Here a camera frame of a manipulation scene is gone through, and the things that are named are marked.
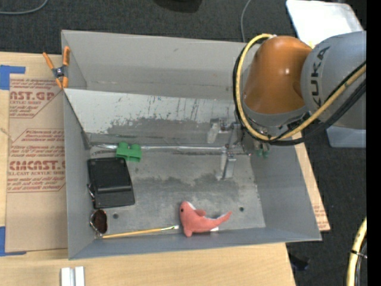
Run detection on green toy building block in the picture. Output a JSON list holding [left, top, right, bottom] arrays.
[[115, 141, 143, 163]]

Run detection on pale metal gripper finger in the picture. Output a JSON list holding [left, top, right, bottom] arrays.
[[219, 147, 238, 181], [207, 117, 236, 144]]

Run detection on pink toy fish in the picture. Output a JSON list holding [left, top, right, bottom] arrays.
[[178, 200, 233, 238]]

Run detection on yellow thin paintbrush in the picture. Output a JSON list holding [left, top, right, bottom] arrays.
[[101, 225, 180, 240]]

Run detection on brown cardboard board, red print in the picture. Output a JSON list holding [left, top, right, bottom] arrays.
[[0, 51, 332, 257]]

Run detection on black flat pouch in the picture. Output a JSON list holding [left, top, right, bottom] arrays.
[[86, 157, 136, 210]]

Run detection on grey metal bin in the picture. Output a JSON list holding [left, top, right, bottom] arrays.
[[60, 29, 323, 260]]

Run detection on dark brown oval keyring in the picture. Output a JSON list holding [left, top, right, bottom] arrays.
[[89, 209, 109, 235]]

